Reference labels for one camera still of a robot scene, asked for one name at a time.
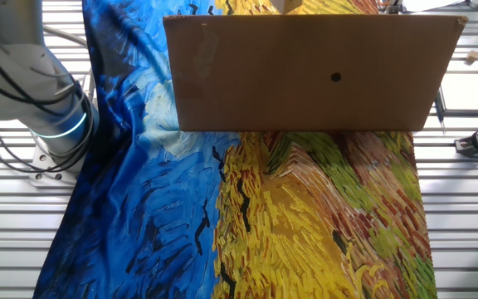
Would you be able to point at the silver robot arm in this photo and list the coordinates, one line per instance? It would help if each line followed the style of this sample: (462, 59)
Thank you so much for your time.
(11, 74)

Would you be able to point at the flat grey metal plate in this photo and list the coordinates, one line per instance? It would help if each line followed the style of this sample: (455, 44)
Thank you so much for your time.
(463, 93)

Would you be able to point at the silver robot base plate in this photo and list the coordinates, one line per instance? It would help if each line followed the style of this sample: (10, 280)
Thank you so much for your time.
(42, 166)

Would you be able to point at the light wooden block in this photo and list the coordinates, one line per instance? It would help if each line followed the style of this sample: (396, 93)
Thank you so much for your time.
(286, 6)

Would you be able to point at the black pen tool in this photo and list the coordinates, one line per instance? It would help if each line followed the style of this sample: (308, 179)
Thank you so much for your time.
(440, 110)

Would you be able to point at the brown cardboard board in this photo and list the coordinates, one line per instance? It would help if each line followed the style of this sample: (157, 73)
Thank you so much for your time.
(243, 83)

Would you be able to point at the painted wheat field cloth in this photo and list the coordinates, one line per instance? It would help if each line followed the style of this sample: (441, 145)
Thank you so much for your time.
(139, 207)

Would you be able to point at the small wooden cube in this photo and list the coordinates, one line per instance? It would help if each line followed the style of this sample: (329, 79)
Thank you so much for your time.
(471, 56)

